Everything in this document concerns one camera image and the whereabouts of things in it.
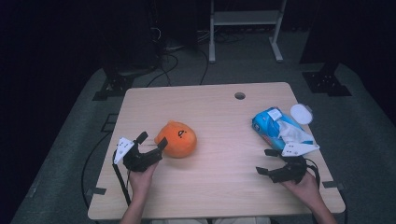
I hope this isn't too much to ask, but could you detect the looped black floor cable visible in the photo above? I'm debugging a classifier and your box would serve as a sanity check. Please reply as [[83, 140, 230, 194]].
[[146, 52, 180, 88]]

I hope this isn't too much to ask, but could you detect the straight black floor cable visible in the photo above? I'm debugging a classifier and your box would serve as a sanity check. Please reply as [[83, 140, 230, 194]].
[[199, 49, 210, 86]]

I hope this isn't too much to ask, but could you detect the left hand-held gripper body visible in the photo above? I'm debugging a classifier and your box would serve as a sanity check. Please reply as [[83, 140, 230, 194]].
[[112, 136, 164, 173]]

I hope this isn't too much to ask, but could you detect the person's left hand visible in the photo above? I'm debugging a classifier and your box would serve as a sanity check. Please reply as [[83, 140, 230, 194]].
[[128, 161, 160, 203]]

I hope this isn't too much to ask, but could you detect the right hand-held gripper cable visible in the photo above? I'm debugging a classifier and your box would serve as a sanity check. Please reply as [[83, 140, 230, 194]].
[[304, 158, 322, 189]]

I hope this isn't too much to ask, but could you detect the orange plush toy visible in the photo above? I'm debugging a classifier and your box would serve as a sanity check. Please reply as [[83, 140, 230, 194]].
[[154, 120, 198, 159]]

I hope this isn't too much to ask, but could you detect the hand-held gripper cable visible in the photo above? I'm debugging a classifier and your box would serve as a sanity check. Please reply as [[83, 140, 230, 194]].
[[304, 158, 322, 189], [111, 150, 133, 207]]

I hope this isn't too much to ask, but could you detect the black stand base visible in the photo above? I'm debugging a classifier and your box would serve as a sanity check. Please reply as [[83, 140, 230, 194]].
[[302, 62, 353, 97], [92, 73, 134, 102]]

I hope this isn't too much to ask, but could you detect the black floor tape frame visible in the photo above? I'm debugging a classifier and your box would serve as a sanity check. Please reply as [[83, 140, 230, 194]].
[[100, 113, 120, 133]]

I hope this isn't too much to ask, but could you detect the left hand-held gripper cable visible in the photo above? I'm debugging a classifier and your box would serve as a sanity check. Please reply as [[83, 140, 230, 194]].
[[111, 150, 133, 207]]

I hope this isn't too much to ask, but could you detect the person's right hand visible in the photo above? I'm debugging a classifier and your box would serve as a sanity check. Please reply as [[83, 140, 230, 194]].
[[279, 170, 322, 209]]

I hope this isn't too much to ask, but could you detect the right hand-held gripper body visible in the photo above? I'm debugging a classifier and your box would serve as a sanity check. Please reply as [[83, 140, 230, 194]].
[[267, 142, 320, 185]]

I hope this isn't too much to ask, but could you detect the bundle of floor cables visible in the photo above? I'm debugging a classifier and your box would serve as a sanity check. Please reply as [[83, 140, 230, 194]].
[[195, 27, 247, 45]]

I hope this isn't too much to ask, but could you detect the white wet wipe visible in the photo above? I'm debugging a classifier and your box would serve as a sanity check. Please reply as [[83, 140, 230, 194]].
[[275, 119, 314, 146]]

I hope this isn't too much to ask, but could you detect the white metal stand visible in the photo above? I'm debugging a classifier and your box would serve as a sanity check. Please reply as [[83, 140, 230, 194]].
[[208, 0, 288, 64]]

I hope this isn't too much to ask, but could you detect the blue wet wipes pack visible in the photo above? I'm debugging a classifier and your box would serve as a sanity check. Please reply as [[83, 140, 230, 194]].
[[251, 103, 316, 154]]

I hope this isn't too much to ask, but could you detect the grey tape strip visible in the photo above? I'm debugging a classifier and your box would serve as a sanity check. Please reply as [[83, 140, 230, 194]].
[[321, 180, 346, 191], [85, 186, 107, 197]]

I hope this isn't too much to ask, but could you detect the long black floor cable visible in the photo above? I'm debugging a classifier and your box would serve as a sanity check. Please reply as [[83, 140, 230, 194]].
[[80, 132, 113, 213]]

